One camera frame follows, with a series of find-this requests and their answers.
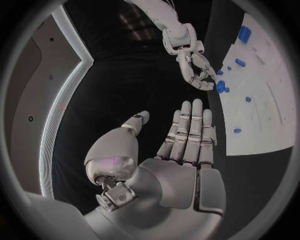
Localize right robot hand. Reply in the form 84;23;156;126
175;52;219;91

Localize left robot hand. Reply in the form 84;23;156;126
83;98;227;240

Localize white task board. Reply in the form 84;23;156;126
210;12;297;156

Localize blue gear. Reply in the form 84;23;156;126
215;80;231;94

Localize blue block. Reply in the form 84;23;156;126
237;26;252;44

